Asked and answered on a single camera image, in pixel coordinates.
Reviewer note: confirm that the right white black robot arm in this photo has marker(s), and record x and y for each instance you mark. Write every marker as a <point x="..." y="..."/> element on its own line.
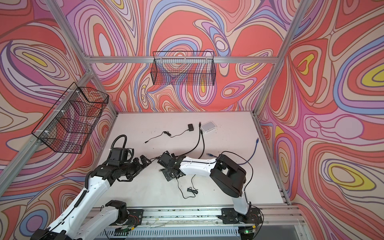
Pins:
<point x="225" y="173"/>

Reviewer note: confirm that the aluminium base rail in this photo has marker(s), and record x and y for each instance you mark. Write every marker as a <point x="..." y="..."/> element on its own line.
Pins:
<point x="275" y="222"/>

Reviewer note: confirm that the black network switch box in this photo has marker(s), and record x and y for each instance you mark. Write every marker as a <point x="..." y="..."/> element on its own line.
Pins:
<point x="168" y="165"/>

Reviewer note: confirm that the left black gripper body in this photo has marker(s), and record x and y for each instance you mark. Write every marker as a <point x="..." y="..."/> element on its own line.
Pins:
<point x="133" y="167"/>

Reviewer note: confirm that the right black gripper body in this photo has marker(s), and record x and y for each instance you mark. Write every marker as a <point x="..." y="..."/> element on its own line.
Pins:
<point x="167" y="173"/>

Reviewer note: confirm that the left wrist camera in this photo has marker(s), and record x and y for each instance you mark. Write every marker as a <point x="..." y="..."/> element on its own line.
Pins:
<point x="120" y="156"/>

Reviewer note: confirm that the left wire mesh basket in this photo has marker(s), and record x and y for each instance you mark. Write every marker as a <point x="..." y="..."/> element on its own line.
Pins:
<point x="78" y="112"/>

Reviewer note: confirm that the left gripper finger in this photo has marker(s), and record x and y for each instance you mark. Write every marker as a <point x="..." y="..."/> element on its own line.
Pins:
<point x="136" y="172"/>
<point x="145" y="160"/>

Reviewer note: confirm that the black power adapter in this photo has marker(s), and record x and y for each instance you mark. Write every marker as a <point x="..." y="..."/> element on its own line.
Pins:
<point x="190" y="128"/>
<point x="191" y="189"/>

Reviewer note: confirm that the back wire mesh basket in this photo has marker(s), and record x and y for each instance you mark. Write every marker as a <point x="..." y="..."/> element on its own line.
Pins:
<point x="183" y="68"/>

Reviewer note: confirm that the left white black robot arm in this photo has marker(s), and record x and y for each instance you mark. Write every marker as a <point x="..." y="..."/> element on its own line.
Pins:
<point x="121" y="166"/>

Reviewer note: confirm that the wire mesh basket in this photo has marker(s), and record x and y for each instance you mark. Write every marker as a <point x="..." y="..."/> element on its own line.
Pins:
<point x="183" y="68"/>
<point x="78" y="112"/>

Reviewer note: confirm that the small white network switch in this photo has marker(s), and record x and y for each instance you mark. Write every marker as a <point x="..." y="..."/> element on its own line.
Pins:
<point x="208" y="127"/>

